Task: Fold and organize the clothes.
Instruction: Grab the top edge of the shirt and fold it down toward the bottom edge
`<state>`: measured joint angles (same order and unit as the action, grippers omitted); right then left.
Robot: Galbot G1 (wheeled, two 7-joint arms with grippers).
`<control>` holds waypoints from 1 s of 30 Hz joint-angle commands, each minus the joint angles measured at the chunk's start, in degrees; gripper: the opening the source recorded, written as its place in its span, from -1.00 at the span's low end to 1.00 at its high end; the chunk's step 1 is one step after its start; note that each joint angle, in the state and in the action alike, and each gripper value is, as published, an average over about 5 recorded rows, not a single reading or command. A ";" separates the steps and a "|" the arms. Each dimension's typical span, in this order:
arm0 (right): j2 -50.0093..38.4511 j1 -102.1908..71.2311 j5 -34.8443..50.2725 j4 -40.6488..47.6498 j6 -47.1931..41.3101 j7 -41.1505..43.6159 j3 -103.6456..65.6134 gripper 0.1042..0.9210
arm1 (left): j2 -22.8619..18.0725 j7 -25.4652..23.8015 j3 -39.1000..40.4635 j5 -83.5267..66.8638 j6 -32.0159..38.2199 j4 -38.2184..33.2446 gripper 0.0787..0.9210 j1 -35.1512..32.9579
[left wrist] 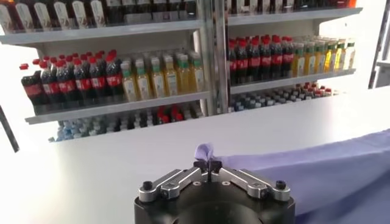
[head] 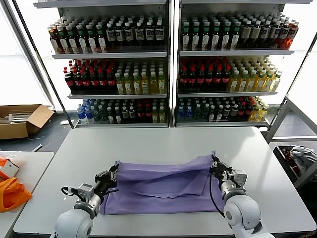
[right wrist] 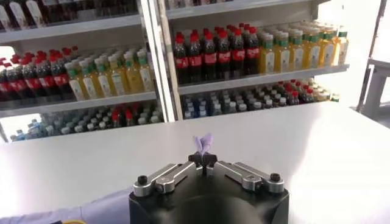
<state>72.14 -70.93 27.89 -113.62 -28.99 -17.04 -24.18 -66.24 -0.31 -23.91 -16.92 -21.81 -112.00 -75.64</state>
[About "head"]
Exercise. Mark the green-capped dark drink bottle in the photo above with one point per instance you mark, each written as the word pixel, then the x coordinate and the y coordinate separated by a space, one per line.
pixel 196 37
pixel 206 37
pixel 226 37
pixel 216 37
pixel 236 37
pixel 186 37

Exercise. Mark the blue water bottle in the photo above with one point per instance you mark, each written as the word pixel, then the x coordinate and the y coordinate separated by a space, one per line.
pixel 190 111
pixel 90 116
pixel 182 111
pixel 81 115

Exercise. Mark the thin black frame pole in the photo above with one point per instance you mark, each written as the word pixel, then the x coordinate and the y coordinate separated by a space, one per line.
pixel 43 65
pixel 297 75

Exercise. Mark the small white carton box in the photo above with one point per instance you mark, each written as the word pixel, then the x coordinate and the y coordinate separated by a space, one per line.
pixel 10 169

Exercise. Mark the crumpled red garment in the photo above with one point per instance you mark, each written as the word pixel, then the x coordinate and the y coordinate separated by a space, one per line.
pixel 287 153

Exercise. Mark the purple t-shirt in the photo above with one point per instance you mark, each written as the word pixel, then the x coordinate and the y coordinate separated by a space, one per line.
pixel 161 196

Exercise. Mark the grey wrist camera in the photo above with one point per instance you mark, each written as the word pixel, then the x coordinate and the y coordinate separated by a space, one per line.
pixel 239 177
pixel 86 191

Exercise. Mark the open cardboard box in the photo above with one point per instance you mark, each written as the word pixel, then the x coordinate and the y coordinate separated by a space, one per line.
pixel 15 130

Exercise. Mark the small dark bottle white label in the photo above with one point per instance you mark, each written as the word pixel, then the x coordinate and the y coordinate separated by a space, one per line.
pixel 118 116
pixel 111 116
pixel 220 115
pixel 212 115

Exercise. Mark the grey metal rack frame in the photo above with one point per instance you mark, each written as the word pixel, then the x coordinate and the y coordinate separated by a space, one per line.
pixel 279 119

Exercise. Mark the small yellow juice bottle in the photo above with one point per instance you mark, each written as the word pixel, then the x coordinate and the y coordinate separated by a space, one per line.
pixel 257 113
pixel 264 112

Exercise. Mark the small cola bottle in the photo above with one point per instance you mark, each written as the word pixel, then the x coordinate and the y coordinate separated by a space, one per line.
pixel 141 112
pixel 249 109
pixel 148 112
pixel 242 109

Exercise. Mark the red drink bottle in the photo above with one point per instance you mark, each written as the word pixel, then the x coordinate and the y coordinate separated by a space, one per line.
pixel 285 34
pixel 294 34

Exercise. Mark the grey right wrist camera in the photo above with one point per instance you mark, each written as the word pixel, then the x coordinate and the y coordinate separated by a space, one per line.
pixel 239 177

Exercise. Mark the grey metal shelving unit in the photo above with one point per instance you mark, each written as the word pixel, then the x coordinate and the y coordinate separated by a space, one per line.
pixel 171 75
pixel 176 75

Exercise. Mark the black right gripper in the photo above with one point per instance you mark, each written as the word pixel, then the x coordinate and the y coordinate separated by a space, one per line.
pixel 224 174

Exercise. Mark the orange fabric bag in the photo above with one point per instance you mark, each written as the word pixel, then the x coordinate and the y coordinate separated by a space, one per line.
pixel 12 198

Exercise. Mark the green tinted bottle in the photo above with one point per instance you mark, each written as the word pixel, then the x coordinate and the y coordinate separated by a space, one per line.
pixel 205 112
pixel 197 112
pixel 98 115

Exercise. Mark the cola bottle red cap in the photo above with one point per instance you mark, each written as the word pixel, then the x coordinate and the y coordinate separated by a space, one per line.
pixel 78 82
pixel 69 82
pixel 210 79
pixel 226 79
pixel 103 82
pixel 184 79
pixel 192 79
pixel 218 79
pixel 201 79
pixel 87 82
pixel 112 82
pixel 95 82

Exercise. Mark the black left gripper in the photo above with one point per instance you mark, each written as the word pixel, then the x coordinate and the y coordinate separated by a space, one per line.
pixel 105 184

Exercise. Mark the yellow juice bottle green cap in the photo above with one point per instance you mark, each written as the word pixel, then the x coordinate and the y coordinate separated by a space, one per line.
pixel 269 83
pixel 145 86
pixel 163 86
pixel 129 86
pixel 252 83
pixel 243 83
pixel 235 83
pixel 261 83
pixel 121 86
pixel 154 86
pixel 277 82
pixel 137 86

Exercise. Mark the white plastic strips bundle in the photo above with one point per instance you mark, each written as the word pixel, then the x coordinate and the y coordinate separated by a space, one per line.
pixel 21 115

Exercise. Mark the grey metal shelf board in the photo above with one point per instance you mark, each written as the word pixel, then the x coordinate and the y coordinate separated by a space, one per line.
pixel 223 95
pixel 235 53
pixel 119 126
pixel 109 55
pixel 117 96
pixel 218 124

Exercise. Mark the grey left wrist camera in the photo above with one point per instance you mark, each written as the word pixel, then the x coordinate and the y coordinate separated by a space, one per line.
pixel 86 191

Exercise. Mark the wide grey frame beam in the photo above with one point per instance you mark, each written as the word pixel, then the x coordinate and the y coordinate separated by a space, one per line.
pixel 26 50

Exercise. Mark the dark bottle navy label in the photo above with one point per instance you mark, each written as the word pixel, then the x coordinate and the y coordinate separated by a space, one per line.
pixel 120 35
pixel 140 34
pixel 129 34
pixel 150 34
pixel 160 34
pixel 111 35

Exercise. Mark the crumpled grey garment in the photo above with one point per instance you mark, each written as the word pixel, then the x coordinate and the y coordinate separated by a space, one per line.
pixel 305 156

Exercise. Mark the dark grey storage bin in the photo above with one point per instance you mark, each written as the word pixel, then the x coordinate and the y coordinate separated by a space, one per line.
pixel 279 155

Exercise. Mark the short grey metal bar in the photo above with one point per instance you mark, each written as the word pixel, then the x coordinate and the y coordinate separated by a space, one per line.
pixel 37 148

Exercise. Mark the brown tea bottle white label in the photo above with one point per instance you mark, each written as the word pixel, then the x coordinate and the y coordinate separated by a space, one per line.
pixel 73 42
pixel 92 42
pixel 82 42
pixel 55 42
pixel 64 42
pixel 101 42

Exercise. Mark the pale green juice bottle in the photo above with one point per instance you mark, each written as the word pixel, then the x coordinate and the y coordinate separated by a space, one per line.
pixel 162 115
pixel 155 115

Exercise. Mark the small dark bottle grey label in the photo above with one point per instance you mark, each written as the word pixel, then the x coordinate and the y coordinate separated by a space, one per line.
pixel 234 110
pixel 132 113
pixel 227 110
pixel 125 113

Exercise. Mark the dark bottle beige label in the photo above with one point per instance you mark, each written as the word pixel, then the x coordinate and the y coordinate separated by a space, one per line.
pixel 256 35
pixel 246 35

